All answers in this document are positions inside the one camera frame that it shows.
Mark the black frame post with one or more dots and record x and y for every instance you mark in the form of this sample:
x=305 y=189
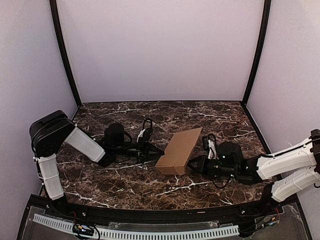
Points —
x=258 y=51
x=63 y=51

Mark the brown cardboard paper box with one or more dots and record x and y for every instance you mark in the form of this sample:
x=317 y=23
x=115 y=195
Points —
x=178 y=152

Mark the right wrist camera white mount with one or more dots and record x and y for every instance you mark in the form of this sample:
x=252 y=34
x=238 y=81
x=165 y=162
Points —
x=209 y=144

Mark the white slotted cable duct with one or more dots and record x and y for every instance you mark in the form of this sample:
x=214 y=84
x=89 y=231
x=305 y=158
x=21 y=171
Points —
x=131 y=231

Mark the right small circuit board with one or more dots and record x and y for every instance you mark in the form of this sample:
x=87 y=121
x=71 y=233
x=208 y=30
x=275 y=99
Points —
x=270 y=222

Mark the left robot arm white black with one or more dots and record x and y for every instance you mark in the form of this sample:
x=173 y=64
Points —
x=54 y=131

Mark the black front table rail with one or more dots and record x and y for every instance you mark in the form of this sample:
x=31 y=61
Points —
x=239 y=213

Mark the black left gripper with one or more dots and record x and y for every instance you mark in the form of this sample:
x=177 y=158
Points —
x=144 y=153

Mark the small green circuit board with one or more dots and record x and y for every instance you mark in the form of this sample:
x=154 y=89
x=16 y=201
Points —
x=81 y=229

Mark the black right frame post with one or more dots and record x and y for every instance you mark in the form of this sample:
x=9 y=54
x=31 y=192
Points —
x=258 y=51

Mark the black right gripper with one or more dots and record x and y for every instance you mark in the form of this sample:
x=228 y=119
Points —
x=204 y=166

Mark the black left frame post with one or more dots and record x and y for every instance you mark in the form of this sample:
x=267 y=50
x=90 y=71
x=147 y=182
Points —
x=63 y=51

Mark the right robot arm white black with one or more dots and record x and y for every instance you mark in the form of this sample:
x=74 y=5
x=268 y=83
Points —
x=227 y=160

